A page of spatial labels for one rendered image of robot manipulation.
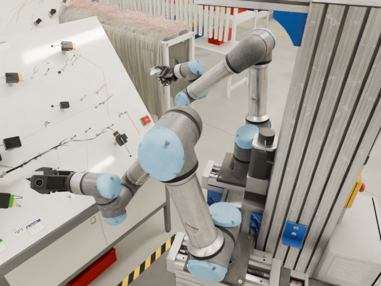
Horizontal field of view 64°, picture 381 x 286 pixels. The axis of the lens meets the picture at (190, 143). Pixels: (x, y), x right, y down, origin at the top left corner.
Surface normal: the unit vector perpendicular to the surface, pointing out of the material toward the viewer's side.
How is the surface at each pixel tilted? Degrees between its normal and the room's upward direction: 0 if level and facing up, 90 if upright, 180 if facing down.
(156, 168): 83
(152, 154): 83
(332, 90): 90
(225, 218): 8
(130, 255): 0
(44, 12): 50
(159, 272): 0
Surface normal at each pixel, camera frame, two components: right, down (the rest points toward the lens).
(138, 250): 0.01, -0.80
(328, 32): -0.31, 0.57
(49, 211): 0.58, -0.19
